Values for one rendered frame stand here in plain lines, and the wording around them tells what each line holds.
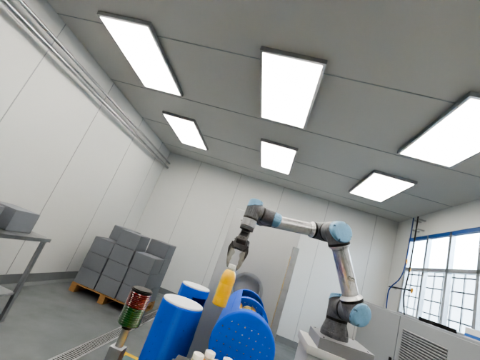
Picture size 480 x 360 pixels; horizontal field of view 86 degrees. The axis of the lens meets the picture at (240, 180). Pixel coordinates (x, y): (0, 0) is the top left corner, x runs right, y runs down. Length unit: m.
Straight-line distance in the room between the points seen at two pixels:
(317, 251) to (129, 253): 4.09
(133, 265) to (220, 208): 2.69
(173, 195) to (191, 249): 1.49
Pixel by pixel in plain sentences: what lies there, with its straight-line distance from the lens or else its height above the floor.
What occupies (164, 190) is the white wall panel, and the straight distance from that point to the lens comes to 7.13.
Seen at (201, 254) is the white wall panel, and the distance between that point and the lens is 6.60.
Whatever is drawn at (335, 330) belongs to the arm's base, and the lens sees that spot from 1.71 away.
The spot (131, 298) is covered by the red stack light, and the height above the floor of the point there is 1.23.
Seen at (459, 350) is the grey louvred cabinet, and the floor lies 1.35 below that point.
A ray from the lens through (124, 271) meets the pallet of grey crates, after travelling 4.94.
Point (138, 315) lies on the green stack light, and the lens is 0.89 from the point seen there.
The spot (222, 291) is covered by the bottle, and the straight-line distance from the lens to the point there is 1.29.
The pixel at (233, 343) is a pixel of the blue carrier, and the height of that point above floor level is 1.10.
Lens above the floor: 1.45
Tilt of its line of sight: 15 degrees up
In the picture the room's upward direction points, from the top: 20 degrees clockwise
